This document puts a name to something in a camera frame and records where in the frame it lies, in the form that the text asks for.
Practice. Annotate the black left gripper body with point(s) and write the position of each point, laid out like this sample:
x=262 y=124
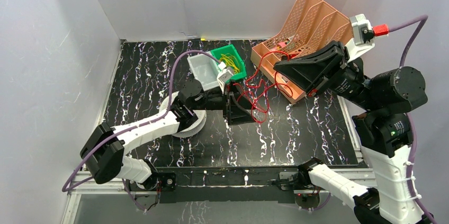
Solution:
x=228 y=105

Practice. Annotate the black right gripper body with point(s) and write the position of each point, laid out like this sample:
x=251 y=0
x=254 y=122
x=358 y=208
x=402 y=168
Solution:
x=334 y=62

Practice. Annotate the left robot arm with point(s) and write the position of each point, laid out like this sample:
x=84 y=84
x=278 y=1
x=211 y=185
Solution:
x=106 y=152

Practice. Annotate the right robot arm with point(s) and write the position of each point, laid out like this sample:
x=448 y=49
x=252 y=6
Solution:
x=384 y=128

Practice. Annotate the peach plastic desk organizer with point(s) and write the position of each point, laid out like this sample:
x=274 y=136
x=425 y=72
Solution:
x=310 y=25

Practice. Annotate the white plastic bin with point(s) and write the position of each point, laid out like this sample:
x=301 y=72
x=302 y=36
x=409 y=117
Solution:
x=205 y=70

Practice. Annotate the green plastic bin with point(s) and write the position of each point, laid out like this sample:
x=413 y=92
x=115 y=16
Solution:
x=230 y=56

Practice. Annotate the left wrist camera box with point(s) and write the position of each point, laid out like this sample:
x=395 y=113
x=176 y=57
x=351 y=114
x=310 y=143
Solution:
x=225 y=73

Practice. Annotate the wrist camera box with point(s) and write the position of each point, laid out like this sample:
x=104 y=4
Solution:
x=364 y=35
x=225 y=73

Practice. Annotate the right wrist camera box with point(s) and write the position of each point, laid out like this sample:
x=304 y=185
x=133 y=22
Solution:
x=364 y=35

